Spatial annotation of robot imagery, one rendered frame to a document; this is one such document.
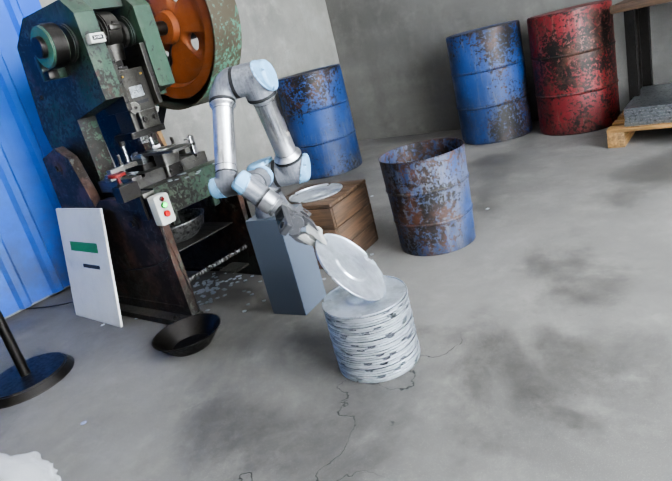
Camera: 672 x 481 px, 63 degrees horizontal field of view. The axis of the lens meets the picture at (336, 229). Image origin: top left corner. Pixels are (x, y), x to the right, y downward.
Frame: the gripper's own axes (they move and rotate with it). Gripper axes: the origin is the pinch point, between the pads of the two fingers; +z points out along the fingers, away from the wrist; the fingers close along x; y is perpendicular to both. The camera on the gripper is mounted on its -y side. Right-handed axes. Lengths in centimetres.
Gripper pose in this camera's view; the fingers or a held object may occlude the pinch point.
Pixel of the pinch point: (322, 244)
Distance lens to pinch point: 179.9
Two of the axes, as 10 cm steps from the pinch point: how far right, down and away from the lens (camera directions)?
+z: 8.0, 5.9, 0.8
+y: 1.7, -3.6, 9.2
